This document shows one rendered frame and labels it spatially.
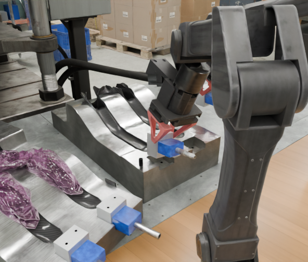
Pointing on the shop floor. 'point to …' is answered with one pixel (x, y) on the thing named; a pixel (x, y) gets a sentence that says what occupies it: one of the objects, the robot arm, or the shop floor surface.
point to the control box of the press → (77, 34)
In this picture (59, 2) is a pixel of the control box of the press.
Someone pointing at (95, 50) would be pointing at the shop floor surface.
